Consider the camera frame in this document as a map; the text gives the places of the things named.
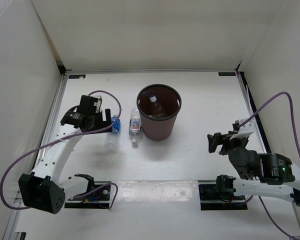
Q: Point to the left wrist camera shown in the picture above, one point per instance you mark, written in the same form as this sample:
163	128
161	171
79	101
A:
90	105

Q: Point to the blue sticker corner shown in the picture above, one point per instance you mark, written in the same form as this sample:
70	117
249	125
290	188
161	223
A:
227	74
77	76

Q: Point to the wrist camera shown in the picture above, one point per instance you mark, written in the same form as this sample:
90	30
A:
244	131
90	105

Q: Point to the brown garbage bin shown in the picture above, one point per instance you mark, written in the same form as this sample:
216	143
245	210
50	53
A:
158	129

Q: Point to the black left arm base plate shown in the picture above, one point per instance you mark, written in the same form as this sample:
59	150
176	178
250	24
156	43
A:
98	200

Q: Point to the blue label Pocari Sweat bottle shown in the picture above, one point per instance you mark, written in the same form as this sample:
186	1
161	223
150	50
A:
112	138

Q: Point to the blue sticker left corner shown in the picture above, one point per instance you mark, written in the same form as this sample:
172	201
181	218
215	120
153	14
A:
77	76

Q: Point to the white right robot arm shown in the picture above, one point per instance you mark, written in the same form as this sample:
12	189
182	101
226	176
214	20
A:
259	174

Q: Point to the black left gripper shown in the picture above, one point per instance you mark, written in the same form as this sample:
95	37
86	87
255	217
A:
102	124

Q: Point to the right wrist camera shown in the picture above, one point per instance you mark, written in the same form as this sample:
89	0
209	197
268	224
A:
244	131

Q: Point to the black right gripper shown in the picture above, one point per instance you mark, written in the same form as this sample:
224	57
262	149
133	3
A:
217	139

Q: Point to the blue cap bottle in bin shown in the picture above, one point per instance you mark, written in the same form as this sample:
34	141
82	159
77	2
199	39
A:
156	108

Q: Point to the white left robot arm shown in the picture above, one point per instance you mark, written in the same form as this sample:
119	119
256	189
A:
42	188

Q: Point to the blue sticker right corner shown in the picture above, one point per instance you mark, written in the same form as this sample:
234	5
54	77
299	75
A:
227	74

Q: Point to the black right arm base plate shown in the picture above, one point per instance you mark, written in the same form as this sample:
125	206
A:
211	200

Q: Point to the orange white label clear bottle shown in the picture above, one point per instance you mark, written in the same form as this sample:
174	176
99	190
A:
135	128

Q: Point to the aluminium table frame rail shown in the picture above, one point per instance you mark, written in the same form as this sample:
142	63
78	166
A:
51	121

